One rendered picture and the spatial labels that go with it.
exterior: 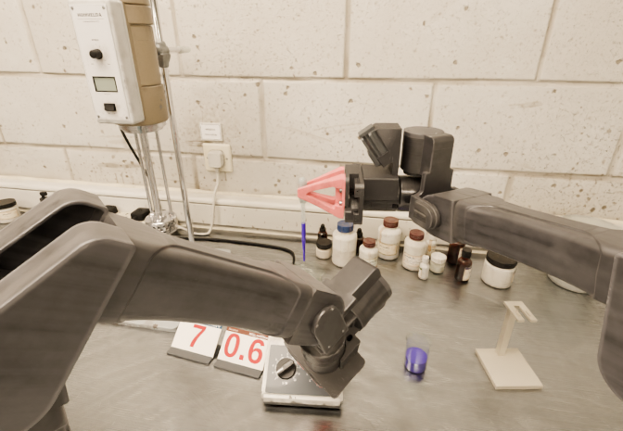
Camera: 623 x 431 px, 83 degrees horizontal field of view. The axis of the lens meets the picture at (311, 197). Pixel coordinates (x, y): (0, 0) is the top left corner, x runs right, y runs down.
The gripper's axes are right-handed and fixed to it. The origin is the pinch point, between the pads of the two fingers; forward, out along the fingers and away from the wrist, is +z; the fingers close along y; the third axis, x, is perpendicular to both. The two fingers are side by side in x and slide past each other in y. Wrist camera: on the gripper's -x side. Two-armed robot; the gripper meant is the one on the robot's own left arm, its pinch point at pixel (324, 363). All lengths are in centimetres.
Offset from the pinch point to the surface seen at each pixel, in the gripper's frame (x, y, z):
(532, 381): -23.8, -26.0, 7.4
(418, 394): -8.3, -13.5, 6.1
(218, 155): -19, 62, 13
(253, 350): 7.0, 11.6, 6.3
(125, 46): -8, 54, -29
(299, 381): 4.6, 1.2, 1.4
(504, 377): -21.1, -22.4, 7.6
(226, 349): 10.4, 15.5, 6.9
